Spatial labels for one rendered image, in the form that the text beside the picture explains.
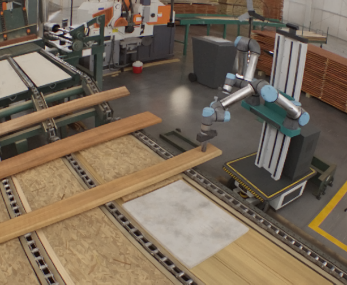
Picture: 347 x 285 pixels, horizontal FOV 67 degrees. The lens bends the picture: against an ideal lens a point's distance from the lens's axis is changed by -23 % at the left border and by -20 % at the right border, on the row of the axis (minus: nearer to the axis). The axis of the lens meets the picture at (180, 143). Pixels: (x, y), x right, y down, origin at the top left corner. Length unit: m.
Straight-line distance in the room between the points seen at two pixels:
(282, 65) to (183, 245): 1.88
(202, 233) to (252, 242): 0.30
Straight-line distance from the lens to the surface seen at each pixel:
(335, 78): 6.63
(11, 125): 2.81
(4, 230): 1.81
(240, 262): 1.68
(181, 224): 1.80
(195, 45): 6.10
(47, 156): 2.34
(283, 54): 2.88
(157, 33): 7.59
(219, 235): 1.77
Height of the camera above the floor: 2.10
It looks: 30 degrees down
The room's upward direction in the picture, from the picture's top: 5 degrees clockwise
